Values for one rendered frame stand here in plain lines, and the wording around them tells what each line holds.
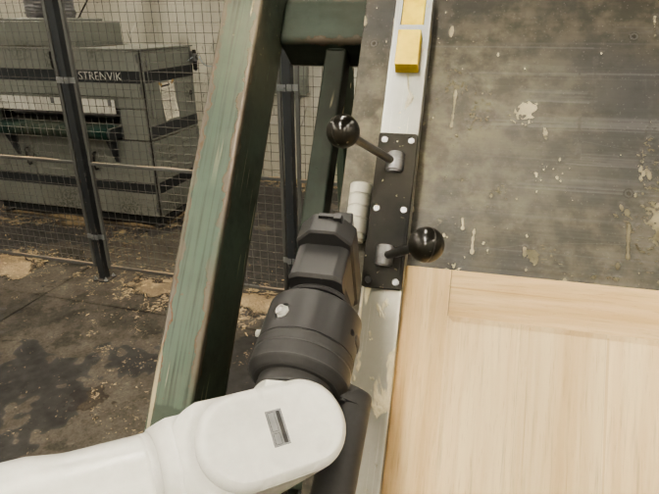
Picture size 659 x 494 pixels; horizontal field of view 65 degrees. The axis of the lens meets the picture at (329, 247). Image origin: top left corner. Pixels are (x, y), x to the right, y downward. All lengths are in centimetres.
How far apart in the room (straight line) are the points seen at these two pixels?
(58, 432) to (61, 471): 231
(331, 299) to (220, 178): 32
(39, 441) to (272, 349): 228
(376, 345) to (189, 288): 25
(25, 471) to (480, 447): 47
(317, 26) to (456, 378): 56
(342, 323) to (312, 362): 5
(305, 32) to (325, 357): 58
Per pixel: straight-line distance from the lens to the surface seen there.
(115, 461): 38
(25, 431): 275
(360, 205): 68
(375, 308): 64
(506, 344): 67
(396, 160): 66
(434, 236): 53
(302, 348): 42
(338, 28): 88
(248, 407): 37
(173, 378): 71
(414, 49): 73
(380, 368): 64
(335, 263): 48
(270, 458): 37
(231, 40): 81
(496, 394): 67
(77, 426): 267
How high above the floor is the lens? 164
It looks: 23 degrees down
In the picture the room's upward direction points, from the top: straight up
